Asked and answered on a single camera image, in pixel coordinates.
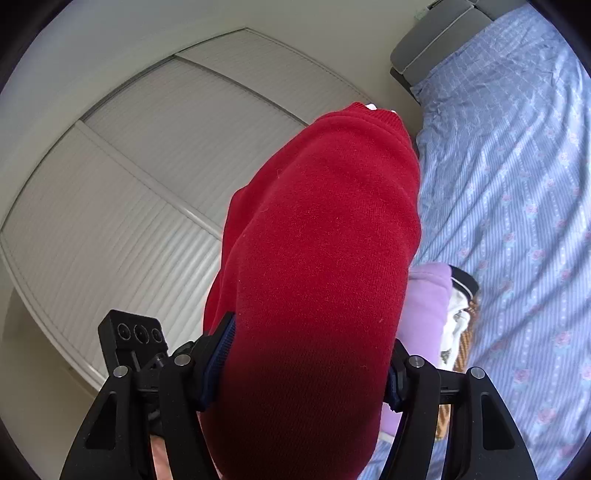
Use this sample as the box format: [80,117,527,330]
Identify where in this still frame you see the red sweater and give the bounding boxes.
[203,102,422,480]

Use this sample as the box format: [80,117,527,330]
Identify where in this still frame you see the white slatted wardrobe doors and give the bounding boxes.
[0,28,375,393]

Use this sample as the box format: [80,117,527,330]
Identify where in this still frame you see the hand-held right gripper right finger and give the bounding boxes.
[376,339,539,480]

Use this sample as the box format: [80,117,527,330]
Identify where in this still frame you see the purple folded garment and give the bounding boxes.
[379,262,453,437]

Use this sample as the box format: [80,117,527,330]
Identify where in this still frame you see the dark navy folded garment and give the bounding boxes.
[450,265,481,298]

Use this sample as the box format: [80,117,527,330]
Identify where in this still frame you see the grey padded headboard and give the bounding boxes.
[389,0,502,107]

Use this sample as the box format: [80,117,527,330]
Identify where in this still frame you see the blue floral bed sheet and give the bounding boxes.
[365,4,591,480]

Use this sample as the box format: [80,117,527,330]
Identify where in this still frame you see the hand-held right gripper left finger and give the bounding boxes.
[59,313,237,480]

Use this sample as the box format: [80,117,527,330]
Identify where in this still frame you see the white bear-print folded garment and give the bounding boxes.
[438,286,472,370]

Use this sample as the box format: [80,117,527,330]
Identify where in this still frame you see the brown knitted folded garment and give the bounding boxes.
[434,300,482,439]

